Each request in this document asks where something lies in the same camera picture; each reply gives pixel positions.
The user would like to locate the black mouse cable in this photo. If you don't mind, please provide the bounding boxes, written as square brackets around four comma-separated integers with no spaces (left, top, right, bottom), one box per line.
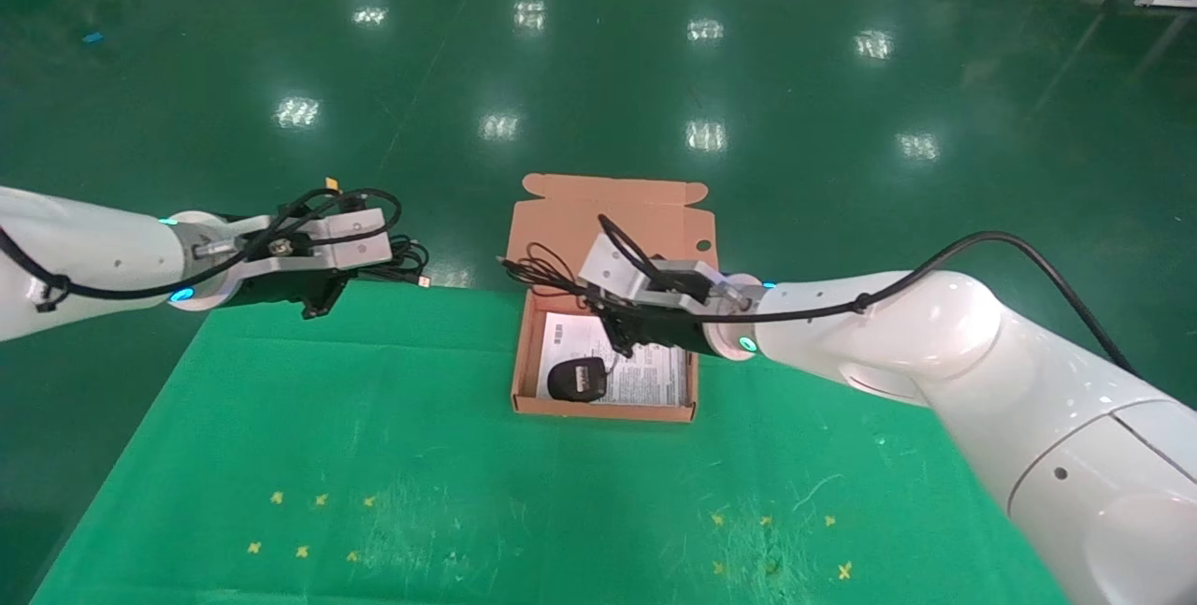
[500,245,646,404]

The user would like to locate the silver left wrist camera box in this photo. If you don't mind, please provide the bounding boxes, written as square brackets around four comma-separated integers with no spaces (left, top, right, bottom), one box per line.
[192,208,395,275]

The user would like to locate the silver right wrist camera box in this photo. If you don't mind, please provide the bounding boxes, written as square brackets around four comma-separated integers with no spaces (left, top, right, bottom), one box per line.
[578,238,749,314]

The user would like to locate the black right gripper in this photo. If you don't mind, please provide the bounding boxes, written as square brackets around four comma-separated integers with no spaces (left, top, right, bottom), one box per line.
[597,304,742,361]

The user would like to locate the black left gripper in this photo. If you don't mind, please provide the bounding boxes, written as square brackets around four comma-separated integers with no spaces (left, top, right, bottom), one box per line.
[223,272,354,320]

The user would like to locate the white printed instruction sheet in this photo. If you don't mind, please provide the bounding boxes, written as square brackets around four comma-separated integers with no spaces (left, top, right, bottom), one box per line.
[535,312,690,407]

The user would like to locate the open brown cardboard box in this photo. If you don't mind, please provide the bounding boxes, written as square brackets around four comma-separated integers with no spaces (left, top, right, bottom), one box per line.
[505,173,719,423]

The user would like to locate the green table cloth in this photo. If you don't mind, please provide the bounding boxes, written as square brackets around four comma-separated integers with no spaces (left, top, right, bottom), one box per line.
[28,280,1072,605]

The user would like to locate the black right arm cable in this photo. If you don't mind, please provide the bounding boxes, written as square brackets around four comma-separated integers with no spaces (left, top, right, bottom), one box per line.
[597,212,1140,374]

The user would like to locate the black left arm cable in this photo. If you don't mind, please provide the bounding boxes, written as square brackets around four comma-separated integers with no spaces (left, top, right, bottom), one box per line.
[0,186,405,312]

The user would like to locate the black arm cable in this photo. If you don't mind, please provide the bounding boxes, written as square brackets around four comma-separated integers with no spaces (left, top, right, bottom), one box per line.
[0,186,405,312]
[597,212,1140,374]

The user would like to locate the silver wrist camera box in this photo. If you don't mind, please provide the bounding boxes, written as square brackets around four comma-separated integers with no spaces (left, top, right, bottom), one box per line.
[578,238,749,314]
[192,208,395,275]

